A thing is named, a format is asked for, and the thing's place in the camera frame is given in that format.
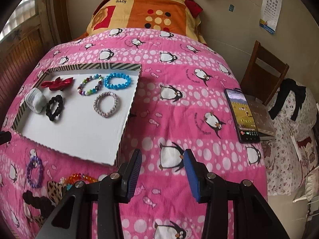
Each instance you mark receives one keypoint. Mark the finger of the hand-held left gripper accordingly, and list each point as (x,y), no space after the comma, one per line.
(5,137)

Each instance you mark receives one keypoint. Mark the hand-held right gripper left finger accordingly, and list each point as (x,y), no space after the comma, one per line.
(133,175)

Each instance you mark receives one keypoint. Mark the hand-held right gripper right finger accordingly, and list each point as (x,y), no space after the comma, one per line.
(193,176)

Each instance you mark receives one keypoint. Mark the white hair scrunchie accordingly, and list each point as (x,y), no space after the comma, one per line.
(36,100)

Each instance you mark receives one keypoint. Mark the black hair scrunchie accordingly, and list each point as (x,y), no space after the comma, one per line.
(49,110)

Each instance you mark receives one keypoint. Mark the striped cardboard box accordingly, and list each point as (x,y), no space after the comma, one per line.
(82,129)

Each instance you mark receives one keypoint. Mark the red ribbon hair bow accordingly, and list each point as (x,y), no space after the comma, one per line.
(56,83)

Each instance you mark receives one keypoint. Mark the dark brown scrunchie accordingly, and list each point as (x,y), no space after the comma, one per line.
(37,201)

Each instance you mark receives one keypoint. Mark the pink penguin blanket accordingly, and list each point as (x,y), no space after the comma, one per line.
(187,104)

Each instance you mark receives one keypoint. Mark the leopard print scrunchie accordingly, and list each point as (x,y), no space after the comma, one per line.
(56,191)

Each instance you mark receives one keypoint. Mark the black smartphone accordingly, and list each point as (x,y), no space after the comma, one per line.
(243,114)

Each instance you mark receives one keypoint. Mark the wooden door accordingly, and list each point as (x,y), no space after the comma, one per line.
(22,54)

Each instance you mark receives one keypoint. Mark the floral bedding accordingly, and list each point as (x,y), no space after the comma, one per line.
(281,159)

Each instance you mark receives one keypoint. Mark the book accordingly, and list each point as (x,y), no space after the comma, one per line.
(263,119)

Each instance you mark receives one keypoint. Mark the black garment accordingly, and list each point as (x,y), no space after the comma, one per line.
(294,94)

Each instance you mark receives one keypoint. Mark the wooden chair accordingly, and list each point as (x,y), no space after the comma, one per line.
(269,64)

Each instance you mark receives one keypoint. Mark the orange floral blanket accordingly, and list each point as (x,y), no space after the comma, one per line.
(139,12)

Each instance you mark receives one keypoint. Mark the small wall sticker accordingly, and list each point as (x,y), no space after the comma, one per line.
(231,7)

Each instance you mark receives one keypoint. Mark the wall chart poster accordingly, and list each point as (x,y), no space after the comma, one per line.
(271,5)

